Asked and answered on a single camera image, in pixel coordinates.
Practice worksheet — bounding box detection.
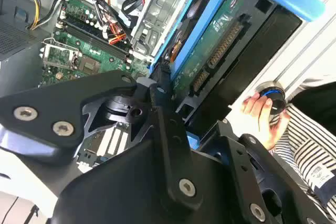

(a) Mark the hard disk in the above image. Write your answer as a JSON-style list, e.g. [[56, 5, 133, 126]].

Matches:
[[148, 0, 326, 154]]

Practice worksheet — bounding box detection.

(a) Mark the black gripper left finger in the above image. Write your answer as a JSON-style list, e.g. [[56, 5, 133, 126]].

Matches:
[[0, 69, 205, 211]]

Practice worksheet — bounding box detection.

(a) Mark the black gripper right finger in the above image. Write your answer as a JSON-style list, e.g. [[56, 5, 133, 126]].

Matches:
[[199, 119, 336, 224]]

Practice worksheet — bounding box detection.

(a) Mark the person's bare hand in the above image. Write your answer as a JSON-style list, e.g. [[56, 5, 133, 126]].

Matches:
[[241, 92, 291, 152]]

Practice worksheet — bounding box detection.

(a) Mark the round black tool blue ring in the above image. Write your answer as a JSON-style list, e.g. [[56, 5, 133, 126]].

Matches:
[[256, 81, 287, 116]]

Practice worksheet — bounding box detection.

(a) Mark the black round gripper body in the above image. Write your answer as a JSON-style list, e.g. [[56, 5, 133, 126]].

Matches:
[[49, 95, 289, 224]]

